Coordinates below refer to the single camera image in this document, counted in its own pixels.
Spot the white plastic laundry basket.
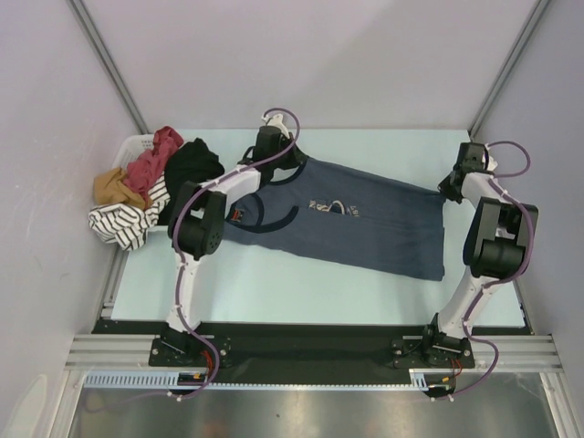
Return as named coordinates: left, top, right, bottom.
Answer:
left=111, top=134, right=154, bottom=169

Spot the purple cable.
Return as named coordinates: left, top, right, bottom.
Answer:
left=84, top=108, right=302, bottom=414
left=428, top=140, right=535, bottom=402

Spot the right aluminium corner post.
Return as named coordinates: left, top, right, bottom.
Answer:
left=467, top=0, right=554, bottom=140

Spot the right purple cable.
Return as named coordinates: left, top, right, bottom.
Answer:
left=428, top=140, right=535, bottom=402

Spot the aluminium corner post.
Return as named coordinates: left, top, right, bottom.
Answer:
left=467, top=0, right=554, bottom=140
left=66, top=0, right=150, bottom=134

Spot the mustard tank top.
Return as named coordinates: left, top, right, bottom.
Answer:
left=93, top=167, right=147, bottom=210

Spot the red tank top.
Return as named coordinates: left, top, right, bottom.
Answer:
left=123, top=126, right=183, bottom=207

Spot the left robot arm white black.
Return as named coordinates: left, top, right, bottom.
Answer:
left=151, top=108, right=302, bottom=365

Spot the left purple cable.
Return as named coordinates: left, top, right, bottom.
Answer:
left=84, top=108, right=302, bottom=414

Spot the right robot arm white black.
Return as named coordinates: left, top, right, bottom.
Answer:
left=421, top=141, right=538, bottom=368

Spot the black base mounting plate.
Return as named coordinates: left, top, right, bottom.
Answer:
left=92, top=319, right=475, bottom=383

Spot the slotted cable duct rail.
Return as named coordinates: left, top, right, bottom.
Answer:
left=83, top=370, right=454, bottom=392

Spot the aluminium extrusion base frame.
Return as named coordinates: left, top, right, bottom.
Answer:
left=63, top=255, right=567, bottom=402

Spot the striped white black tank top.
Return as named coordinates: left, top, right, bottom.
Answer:
left=88, top=173, right=170, bottom=251

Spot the blue grey tank top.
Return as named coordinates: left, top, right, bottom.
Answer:
left=224, top=158, right=445, bottom=281

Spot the left aluminium corner post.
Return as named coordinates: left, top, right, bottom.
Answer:
left=66, top=0, right=150, bottom=134

